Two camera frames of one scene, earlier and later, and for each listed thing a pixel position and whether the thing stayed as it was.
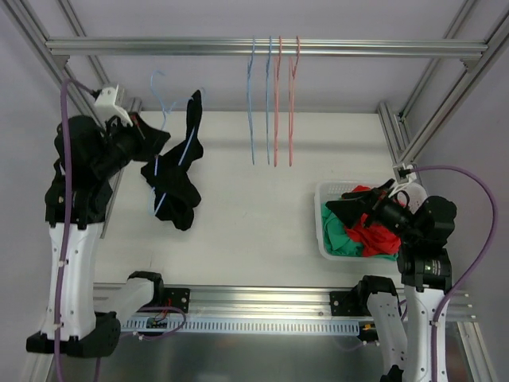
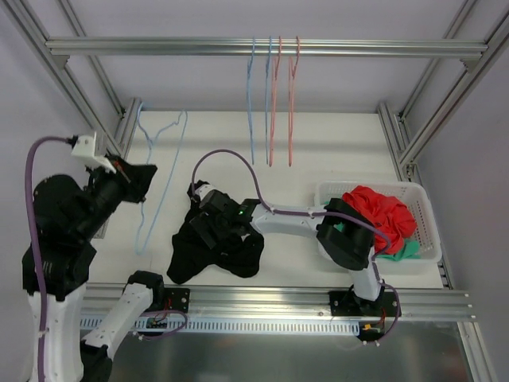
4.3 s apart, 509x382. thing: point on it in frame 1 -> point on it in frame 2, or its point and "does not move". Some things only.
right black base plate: [347, 303] does not move
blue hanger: [165, 112] -> [149, 141]
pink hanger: [292, 72] does not move
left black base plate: [177, 297] does not move
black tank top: [176, 192] -> [240, 255]
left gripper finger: [153, 140] -> [137, 178]
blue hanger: [250, 98] does not move
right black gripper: [374, 204] -> [203, 229]
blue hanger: [268, 68] does not move
